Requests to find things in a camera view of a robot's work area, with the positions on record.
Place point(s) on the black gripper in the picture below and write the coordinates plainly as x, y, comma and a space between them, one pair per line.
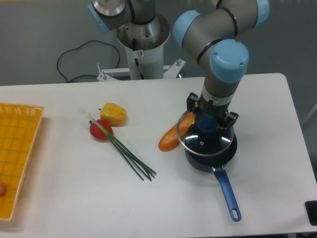
199, 107

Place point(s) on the glass lid blue knob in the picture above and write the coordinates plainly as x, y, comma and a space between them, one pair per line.
204, 137

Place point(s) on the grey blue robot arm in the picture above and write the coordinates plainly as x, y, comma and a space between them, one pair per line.
208, 39

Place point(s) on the toy baguette bread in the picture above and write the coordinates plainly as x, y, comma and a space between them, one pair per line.
170, 141

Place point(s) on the green onion stalk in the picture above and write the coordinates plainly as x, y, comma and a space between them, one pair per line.
139, 167

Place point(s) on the yellow toy bell pepper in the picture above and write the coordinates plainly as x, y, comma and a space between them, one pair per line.
113, 114

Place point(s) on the black object at table edge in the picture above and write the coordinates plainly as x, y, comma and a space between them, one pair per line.
311, 209

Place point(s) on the yellow plastic basket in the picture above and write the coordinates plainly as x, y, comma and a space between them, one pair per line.
19, 125

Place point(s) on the blue saucepan with handle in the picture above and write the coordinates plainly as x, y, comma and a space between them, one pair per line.
215, 165

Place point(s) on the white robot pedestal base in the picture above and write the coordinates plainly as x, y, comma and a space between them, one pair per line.
144, 46

